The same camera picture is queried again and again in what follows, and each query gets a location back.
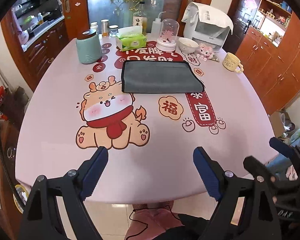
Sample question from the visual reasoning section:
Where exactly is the grey towel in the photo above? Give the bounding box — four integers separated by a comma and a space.
121, 60, 205, 94

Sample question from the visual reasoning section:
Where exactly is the wooden cabinet right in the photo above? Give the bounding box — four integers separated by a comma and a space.
236, 0, 300, 115

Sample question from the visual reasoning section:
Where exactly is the yellow ceramic mug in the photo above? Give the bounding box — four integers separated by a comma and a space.
222, 53, 244, 73

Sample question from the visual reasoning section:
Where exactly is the pink cartoon tablecloth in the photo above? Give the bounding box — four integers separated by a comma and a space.
15, 38, 277, 204

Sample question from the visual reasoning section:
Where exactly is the pink plush toy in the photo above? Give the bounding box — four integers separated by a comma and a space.
196, 43, 219, 62

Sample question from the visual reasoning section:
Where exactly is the white ceramic bowl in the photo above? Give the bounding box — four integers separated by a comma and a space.
178, 37, 199, 54

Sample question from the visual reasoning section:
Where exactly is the white appliance with cloth cover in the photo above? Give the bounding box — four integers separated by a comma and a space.
181, 2, 234, 52

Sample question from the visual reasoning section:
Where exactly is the glass dome ornament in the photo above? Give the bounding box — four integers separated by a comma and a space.
156, 18, 179, 52

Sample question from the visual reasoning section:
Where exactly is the white squeeze wash bottle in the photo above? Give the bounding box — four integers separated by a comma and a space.
151, 11, 165, 39

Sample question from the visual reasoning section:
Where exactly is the teal ceramic jar brown lid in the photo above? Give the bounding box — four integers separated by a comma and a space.
76, 29, 102, 64

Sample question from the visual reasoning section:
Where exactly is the wooden kitchen counter cabinet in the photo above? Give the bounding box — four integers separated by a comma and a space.
0, 11, 69, 91

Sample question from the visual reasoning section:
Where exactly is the green tissue box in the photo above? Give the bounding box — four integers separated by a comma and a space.
115, 26, 147, 51

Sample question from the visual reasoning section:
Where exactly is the clear liquor bottle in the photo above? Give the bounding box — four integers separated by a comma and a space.
132, 1, 147, 36

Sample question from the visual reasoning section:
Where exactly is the white pill bottle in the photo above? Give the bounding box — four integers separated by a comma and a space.
90, 22, 98, 34

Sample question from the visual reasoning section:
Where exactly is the small clear glass jar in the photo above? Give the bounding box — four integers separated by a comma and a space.
109, 25, 119, 37

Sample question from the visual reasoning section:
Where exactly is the metal lidded amber jar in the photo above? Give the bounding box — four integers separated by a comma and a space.
101, 19, 109, 37

